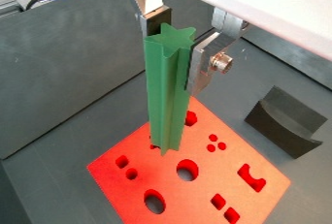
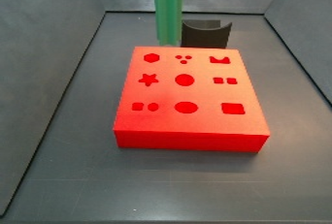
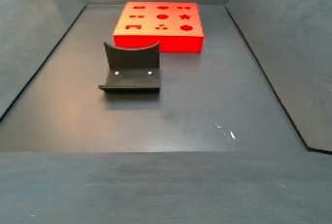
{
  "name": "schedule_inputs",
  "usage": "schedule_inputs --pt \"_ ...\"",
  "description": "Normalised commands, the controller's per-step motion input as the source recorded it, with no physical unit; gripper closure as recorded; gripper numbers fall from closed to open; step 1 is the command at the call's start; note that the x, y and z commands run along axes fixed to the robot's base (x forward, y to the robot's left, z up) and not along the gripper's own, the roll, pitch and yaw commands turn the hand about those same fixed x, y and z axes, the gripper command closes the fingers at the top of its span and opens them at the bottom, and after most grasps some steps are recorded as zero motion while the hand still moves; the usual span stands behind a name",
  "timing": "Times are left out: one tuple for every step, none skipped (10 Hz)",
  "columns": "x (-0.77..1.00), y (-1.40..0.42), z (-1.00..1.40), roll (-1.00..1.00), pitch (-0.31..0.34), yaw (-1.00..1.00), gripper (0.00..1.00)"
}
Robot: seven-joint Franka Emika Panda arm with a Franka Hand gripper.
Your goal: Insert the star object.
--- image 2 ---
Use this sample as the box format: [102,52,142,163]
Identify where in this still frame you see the green star peg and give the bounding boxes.
[154,0,184,46]

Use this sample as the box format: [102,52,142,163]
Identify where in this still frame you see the red shape sorter box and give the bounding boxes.
[113,47,271,152]

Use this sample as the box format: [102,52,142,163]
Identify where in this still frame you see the black curved holder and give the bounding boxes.
[181,19,232,48]

